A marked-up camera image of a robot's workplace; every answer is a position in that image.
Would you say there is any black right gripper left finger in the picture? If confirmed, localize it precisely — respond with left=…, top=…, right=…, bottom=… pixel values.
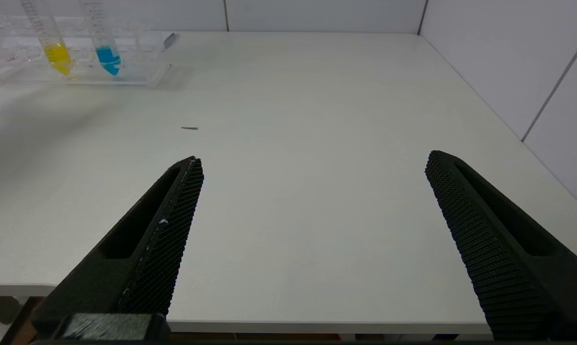
left=32, top=156, right=205, bottom=322

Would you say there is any test tube with blue pigment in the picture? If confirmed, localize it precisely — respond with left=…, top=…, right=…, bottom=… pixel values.
left=79, top=0, right=122, bottom=77

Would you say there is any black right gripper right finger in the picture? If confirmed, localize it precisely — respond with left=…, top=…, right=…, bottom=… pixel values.
left=424, top=150, right=577, bottom=341

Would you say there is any test tube with yellow pigment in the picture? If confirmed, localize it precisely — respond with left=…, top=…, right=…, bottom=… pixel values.
left=19, top=0, right=73, bottom=77

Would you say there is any clear acrylic test tube rack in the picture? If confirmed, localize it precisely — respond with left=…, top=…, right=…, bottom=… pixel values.
left=0, top=15, right=172, bottom=88

